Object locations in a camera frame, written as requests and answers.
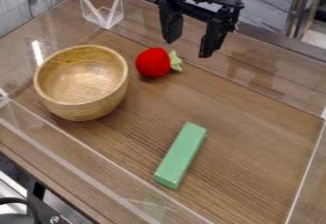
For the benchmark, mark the metal table leg background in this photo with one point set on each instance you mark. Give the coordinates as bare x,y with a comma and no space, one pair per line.
300,18

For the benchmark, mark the red plush strawberry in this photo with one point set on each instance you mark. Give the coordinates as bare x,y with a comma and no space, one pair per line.
154,62

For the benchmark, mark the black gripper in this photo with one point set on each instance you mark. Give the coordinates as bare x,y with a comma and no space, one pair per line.
220,13

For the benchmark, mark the clear acrylic corner bracket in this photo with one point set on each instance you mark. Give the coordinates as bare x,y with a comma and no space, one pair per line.
105,17

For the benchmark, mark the black table clamp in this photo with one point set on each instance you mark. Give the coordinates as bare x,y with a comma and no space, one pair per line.
49,216

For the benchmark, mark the wooden brown bowl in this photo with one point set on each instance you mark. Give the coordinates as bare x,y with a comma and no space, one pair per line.
81,82

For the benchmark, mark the green rectangular block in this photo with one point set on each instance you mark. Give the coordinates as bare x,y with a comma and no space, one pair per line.
180,156

